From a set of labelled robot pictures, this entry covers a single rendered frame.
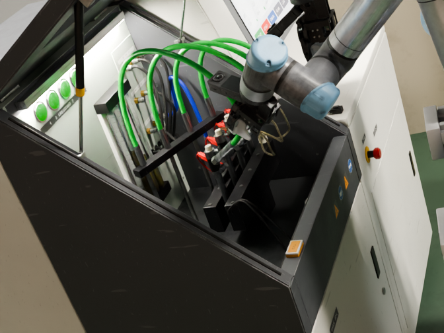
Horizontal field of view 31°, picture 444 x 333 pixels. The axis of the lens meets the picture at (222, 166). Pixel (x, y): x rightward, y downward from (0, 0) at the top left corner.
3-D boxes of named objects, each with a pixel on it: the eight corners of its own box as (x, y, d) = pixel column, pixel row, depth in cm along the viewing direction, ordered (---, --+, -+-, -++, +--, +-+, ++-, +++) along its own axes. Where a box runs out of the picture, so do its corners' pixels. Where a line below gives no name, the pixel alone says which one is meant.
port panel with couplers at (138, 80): (159, 148, 230) (120, 51, 217) (149, 150, 232) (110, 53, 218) (176, 127, 241) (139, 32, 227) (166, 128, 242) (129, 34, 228)
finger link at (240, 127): (243, 153, 184) (251, 133, 176) (222, 137, 185) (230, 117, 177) (251, 145, 185) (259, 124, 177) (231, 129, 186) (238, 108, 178)
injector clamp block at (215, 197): (254, 252, 210) (237, 203, 203) (220, 254, 214) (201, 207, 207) (286, 182, 237) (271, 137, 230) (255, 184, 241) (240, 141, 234)
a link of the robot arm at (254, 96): (234, 78, 162) (258, 53, 165) (231, 89, 166) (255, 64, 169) (263, 100, 161) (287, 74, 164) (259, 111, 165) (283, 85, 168)
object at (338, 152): (312, 330, 182) (294, 275, 175) (295, 330, 184) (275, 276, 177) (359, 182, 231) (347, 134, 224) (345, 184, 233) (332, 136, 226)
